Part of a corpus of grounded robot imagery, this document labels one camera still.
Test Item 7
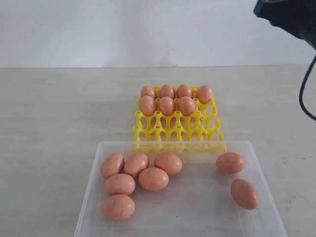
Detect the brown egg tray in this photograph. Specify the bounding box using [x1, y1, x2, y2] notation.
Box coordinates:
[177, 84, 193, 99]
[159, 84, 176, 99]
[141, 85, 157, 99]

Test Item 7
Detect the brown egg bin bottom edge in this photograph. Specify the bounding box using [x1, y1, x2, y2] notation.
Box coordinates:
[178, 96, 196, 116]

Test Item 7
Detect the yellow plastic egg tray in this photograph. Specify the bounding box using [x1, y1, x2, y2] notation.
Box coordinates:
[132, 87, 224, 142]

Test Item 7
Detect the brown egg centre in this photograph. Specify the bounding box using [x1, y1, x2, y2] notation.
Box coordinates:
[154, 153, 183, 175]

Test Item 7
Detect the clear plastic bin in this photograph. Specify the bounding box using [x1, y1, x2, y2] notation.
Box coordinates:
[75, 141, 287, 237]

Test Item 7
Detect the brown egg top right corner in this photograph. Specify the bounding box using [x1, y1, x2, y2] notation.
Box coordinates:
[138, 167, 169, 191]

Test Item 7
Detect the brown egg upper middle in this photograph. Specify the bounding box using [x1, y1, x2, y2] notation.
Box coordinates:
[123, 154, 149, 179]

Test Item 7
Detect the brown egg large upper left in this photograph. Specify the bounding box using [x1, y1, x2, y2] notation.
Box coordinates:
[101, 152, 124, 179]

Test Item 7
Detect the brown egg lower right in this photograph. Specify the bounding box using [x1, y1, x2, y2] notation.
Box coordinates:
[104, 173, 136, 195]

